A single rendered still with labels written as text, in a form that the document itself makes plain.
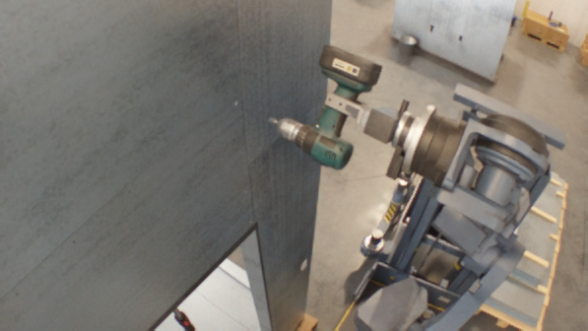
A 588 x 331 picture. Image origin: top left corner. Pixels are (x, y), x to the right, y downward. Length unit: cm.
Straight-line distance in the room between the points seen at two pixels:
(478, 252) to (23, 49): 160
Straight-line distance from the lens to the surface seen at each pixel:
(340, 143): 78
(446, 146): 67
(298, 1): 100
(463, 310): 187
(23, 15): 55
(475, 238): 162
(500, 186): 71
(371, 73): 74
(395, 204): 363
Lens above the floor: 320
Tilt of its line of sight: 45 degrees down
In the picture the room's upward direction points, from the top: 1 degrees clockwise
